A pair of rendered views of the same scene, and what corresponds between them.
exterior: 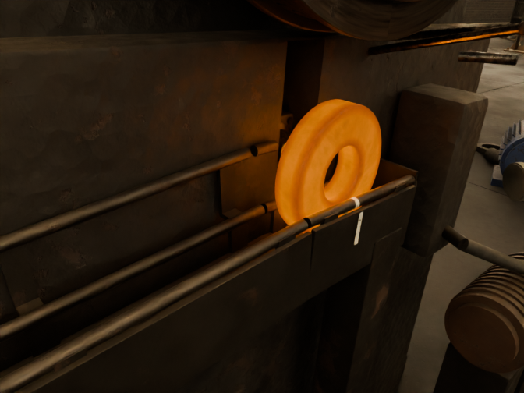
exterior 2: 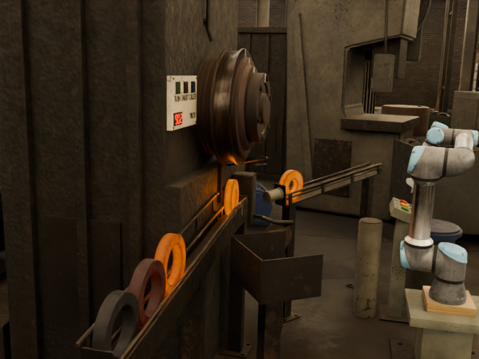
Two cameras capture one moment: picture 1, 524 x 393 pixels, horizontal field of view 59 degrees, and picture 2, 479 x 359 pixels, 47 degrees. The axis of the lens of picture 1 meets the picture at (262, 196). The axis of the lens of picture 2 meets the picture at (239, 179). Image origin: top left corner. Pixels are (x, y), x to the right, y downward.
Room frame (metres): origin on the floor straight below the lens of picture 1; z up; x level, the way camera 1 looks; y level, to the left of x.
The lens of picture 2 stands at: (-1.44, 1.10, 1.26)
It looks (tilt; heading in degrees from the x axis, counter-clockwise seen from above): 11 degrees down; 328
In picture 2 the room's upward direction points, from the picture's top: 2 degrees clockwise
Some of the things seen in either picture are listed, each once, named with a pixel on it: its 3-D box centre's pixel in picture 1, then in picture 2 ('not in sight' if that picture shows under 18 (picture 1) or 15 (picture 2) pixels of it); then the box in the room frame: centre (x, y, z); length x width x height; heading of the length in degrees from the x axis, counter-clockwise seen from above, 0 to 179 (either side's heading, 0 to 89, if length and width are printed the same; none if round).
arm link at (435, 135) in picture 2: not in sight; (439, 135); (0.22, -1.04, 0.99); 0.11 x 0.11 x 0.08; 36
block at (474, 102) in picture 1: (425, 170); (243, 198); (0.65, -0.24, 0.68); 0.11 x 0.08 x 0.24; 44
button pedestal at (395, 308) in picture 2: not in sight; (399, 259); (0.43, -1.08, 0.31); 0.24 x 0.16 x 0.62; 134
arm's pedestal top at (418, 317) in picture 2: not in sight; (445, 310); (-0.07, -0.83, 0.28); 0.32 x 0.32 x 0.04; 45
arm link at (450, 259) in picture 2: not in sight; (450, 260); (-0.07, -0.82, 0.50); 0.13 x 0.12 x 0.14; 36
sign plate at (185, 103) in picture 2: not in sight; (182, 101); (0.32, 0.24, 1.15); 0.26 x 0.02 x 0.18; 134
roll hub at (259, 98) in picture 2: not in sight; (259, 108); (0.41, -0.15, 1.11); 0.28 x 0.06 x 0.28; 134
